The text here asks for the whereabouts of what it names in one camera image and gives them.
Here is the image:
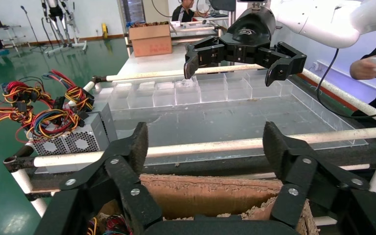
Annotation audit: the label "small metal desk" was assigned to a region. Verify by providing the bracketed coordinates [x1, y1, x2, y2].
[0, 19, 30, 53]

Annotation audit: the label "grey power supply honeycomb grille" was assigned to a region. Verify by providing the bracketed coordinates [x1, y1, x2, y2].
[0, 76, 112, 157]

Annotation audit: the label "black microphone stand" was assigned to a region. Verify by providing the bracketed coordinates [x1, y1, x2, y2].
[20, 4, 50, 53]

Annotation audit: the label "white pipe cart frame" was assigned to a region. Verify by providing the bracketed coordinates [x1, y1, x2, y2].
[3, 63, 376, 228]

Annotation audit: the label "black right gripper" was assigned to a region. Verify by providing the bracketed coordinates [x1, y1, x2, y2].
[184, 6, 307, 87]

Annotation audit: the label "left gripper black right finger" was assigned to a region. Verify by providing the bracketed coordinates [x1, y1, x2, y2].
[262, 121, 376, 235]

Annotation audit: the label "black monitor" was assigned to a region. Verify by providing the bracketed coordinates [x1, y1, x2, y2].
[208, 0, 237, 12]

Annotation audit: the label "clear acrylic divider tray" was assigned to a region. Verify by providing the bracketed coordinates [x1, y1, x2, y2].
[92, 70, 369, 166]

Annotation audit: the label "person in black shirt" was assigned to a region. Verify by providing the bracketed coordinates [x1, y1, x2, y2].
[171, 0, 209, 24]

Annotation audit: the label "brown partitioned cardboard box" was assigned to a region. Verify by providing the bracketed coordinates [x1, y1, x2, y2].
[91, 173, 321, 235]

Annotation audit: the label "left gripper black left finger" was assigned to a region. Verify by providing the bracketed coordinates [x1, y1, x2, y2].
[34, 121, 164, 235]

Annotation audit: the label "closed brown cardboard carton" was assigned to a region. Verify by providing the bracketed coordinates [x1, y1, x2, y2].
[128, 21, 173, 58]

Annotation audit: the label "bare operator hand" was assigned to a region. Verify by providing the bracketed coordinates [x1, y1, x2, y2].
[349, 52, 376, 81]

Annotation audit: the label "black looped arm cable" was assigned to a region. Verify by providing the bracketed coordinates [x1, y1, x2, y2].
[316, 47, 376, 120]

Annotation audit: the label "grey power supply coloured wires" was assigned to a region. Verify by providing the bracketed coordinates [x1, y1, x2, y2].
[87, 213, 134, 235]
[41, 69, 119, 143]

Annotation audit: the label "humanoid robot on stand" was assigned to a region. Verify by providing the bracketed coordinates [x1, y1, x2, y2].
[40, 0, 88, 55]

